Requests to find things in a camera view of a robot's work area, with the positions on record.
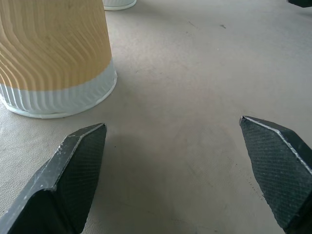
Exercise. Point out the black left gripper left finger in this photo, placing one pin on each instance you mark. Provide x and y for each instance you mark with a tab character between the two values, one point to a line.
61	185

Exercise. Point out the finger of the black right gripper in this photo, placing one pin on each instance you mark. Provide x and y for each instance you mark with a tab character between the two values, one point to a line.
301	2

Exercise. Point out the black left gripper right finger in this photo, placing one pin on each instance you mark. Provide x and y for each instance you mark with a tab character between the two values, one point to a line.
275	168

